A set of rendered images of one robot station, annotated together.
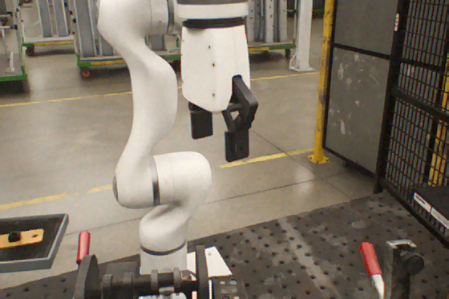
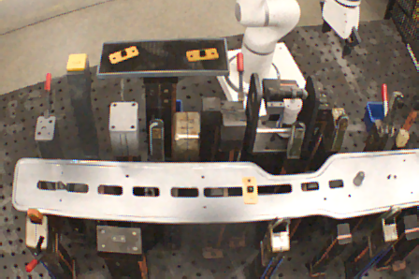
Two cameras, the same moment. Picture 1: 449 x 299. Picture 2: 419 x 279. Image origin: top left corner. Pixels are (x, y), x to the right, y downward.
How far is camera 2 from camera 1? 0.77 m
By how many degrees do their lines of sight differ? 32
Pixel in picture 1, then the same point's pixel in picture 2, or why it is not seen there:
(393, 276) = (392, 107)
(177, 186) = (280, 19)
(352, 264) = (368, 69)
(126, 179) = (249, 11)
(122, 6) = not seen: outside the picture
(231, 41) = (354, 14)
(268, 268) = (318, 63)
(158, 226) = (261, 37)
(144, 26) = not seen: outside the picture
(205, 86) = (339, 25)
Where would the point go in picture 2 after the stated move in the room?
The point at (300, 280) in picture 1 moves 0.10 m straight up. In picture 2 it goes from (338, 75) to (342, 60)
